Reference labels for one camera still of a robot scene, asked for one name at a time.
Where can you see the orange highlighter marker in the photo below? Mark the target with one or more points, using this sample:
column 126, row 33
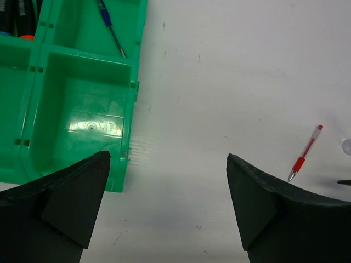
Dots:
column 25, row 19

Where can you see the clear blue-capped glue bottle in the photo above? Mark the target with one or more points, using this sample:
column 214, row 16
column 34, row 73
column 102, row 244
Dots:
column 346, row 146

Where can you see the blue gel pen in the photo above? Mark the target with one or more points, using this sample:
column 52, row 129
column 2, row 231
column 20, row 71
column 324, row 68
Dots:
column 107, row 20

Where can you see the red gel pen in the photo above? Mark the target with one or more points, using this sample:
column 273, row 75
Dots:
column 301, row 159

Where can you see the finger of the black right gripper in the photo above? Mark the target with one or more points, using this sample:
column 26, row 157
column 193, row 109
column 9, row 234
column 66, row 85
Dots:
column 344, row 182

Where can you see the green compartment bin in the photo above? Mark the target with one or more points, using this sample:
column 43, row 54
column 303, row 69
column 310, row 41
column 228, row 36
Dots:
column 69, row 93

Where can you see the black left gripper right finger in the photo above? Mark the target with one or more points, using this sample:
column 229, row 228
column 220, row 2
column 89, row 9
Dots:
column 279, row 222

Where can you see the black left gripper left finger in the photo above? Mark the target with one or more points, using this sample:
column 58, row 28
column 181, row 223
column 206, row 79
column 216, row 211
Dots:
column 51, row 219

